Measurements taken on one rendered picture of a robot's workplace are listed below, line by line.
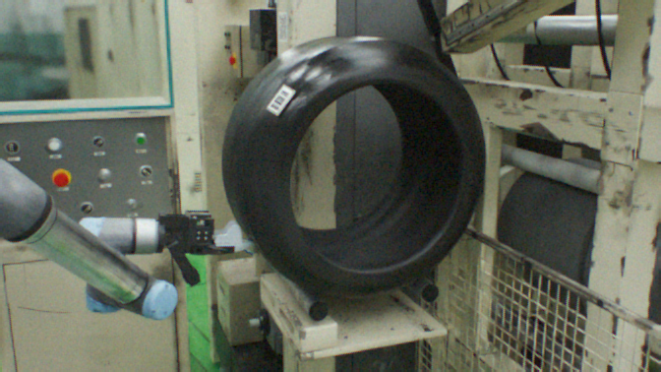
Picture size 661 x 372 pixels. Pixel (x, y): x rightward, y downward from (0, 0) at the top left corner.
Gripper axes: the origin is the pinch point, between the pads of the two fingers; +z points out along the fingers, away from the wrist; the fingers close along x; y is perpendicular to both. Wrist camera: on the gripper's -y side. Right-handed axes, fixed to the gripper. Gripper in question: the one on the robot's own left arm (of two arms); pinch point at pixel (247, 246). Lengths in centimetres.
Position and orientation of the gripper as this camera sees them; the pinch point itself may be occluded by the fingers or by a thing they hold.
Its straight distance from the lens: 145.3
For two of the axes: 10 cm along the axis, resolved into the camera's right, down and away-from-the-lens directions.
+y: 1.2, -9.7, -1.9
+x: -3.5, -2.2, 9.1
